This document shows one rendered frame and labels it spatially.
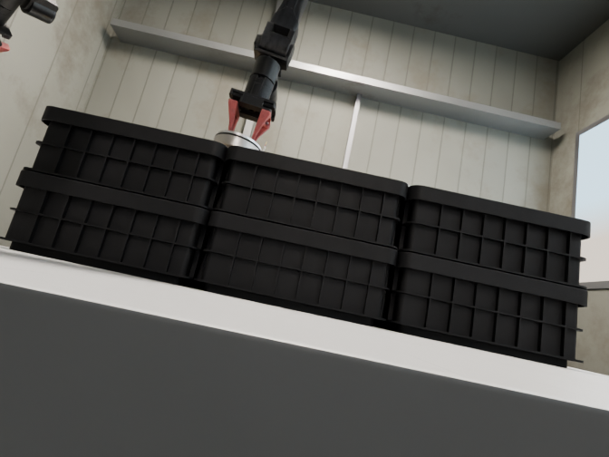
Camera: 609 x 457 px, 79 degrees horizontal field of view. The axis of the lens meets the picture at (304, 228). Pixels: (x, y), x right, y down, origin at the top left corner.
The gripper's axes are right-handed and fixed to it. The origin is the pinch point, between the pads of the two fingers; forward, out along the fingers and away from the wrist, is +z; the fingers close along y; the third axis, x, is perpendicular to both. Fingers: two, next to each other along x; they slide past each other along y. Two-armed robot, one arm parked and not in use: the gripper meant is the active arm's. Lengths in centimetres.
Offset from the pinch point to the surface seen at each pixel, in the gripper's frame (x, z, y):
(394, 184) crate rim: 21.5, 8.9, -29.4
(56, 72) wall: -179, -85, 177
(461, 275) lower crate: 22, 20, -42
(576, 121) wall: -178, -187, -220
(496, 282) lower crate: 22, 19, -48
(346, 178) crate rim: 20.9, 10.2, -21.8
